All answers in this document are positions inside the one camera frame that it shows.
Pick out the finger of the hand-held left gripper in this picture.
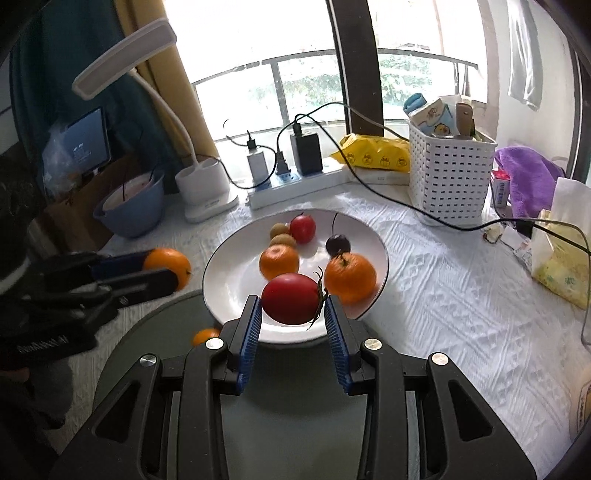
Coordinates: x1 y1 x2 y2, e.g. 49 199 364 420
44 251 153 282
92 269 182 309

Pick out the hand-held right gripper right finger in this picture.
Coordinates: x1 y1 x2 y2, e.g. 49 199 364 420
323 295 539 480

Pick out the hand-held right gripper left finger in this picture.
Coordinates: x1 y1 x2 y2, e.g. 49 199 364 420
48 295 264 480

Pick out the red tomato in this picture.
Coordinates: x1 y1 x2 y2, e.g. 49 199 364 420
261 268 329 329
289 212 317 244

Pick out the large orange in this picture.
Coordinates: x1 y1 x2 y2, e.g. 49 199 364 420
324 252 377 304

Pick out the white plate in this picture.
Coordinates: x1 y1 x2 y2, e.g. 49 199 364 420
202 209 390 344

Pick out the dark cherry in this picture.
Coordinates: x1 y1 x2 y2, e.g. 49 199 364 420
325 210 352 258

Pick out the grey round mat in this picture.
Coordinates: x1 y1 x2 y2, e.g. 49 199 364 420
90 288 416 480

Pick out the blue bowl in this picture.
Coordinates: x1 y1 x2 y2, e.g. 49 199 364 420
92 168 167 238

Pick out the white textured tablecloth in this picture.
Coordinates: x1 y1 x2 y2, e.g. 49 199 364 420
46 185 591 480

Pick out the white desk lamp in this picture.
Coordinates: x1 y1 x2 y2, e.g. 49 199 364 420
71 18 240 224

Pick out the clear plastic bag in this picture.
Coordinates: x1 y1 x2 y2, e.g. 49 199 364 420
41 122 77 195

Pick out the white power strip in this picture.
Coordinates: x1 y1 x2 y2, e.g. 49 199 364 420
245 164 352 210

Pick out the white charger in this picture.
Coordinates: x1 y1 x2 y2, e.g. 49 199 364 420
246 150 271 185

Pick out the white flat packet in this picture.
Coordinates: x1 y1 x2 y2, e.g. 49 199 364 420
346 166 411 185

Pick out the yellow packet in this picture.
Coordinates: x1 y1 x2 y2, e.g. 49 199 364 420
329 133 411 174

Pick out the black charger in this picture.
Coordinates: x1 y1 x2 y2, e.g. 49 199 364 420
290 131 323 176

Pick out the yellow curtain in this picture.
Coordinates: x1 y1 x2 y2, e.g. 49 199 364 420
113 0 220 160

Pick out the teal curtain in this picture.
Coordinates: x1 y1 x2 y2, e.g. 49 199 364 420
9 0 185 185

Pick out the white plastic basket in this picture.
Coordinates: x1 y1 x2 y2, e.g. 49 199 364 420
407 95 498 227

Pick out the small red white box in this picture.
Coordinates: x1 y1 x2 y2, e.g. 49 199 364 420
490 171 513 208

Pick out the balcony railing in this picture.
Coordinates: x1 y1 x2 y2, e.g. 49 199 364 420
191 48 478 139

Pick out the yellow tissue pack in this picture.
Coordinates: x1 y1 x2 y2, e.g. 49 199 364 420
531 210 591 310

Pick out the cartoon print packet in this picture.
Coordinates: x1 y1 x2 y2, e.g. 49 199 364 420
409 99 458 137

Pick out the purple cloth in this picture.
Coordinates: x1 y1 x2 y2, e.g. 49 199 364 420
494 145 566 220

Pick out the brown pouch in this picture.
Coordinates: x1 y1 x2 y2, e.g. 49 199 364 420
455 102 476 137

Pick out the white paper bag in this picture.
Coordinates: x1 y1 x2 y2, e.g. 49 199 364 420
551 176 591 232

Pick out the hanging grey shirt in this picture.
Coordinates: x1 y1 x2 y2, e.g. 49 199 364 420
507 0 543 112

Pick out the black cable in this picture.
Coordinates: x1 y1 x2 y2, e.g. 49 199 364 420
277 102 591 257

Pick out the dark window post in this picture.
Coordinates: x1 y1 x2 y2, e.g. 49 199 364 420
325 0 382 134

